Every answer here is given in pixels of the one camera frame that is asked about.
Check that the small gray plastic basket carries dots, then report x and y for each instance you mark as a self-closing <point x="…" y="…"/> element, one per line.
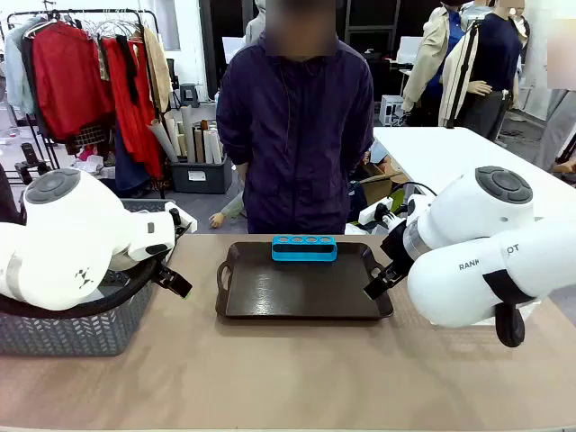
<point x="144" y="205"/>

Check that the large gray plastic basket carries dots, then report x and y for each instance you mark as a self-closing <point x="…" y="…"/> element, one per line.
<point x="67" y="335"/>

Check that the gray storage bin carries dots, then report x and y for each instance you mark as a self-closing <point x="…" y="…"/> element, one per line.
<point x="200" y="175"/>

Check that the dummy lying on floor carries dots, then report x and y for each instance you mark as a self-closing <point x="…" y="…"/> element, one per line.
<point x="229" y="209"/>

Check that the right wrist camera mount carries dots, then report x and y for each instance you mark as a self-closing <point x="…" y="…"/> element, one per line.
<point x="375" y="211"/>

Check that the mannequin in navy top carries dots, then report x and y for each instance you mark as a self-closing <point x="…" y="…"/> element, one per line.
<point x="492" y="54"/>

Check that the black step stool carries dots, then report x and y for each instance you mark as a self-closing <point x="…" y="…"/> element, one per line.
<point x="189" y="94"/>

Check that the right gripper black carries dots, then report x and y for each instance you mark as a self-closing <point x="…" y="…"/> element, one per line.
<point x="398" y="247"/>

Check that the black metal clothes rack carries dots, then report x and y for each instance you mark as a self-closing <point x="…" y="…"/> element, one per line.
<point x="153" y="27"/>

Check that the beige garment on hanger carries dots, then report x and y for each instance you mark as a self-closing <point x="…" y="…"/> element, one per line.
<point x="157" y="67"/>

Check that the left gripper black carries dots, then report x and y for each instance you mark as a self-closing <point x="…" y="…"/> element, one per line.
<point x="162" y="273"/>

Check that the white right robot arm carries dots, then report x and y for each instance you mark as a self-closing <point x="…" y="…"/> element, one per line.
<point x="477" y="216"/>

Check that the gray paper roll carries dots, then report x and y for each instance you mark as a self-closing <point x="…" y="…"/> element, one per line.
<point x="189" y="135"/>

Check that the pale blue garment on hanger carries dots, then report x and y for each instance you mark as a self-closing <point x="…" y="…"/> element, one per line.
<point x="15" y="67"/>

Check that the cardboard box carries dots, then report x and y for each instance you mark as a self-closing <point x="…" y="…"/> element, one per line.
<point x="378" y="180"/>

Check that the figure in gray hoodie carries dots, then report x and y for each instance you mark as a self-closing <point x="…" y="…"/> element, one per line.
<point x="255" y="22"/>

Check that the white table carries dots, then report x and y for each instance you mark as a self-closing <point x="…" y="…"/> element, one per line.
<point x="441" y="153"/>

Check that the red jacket on hanger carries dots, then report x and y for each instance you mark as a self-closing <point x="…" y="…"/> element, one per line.
<point x="67" y="81"/>

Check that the person in purple jacket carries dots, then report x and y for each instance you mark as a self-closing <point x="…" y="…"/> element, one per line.
<point x="294" y="135"/>

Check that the mannequin in beige trench coat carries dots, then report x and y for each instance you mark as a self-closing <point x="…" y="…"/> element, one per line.
<point x="432" y="54"/>

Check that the dark brown serving tray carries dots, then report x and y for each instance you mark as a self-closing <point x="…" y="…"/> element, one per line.
<point x="292" y="288"/>

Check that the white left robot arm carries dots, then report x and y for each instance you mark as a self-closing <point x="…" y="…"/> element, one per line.
<point x="67" y="234"/>

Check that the white paper roll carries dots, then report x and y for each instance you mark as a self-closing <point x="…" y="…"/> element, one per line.
<point x="208" y="146"/>

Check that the red dress on hanger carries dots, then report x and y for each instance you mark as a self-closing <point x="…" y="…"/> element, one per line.
<point x="132" y="117"/>

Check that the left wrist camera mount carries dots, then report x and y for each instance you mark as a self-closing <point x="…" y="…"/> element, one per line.
<point x="180" y="216"/>

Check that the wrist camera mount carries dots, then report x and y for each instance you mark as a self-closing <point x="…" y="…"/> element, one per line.
<point x="375" y="211"/>
<point x="180" y="216"/>

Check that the blue test tube rack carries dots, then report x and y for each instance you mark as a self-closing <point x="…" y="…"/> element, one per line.
<point x="303" y="253"/>

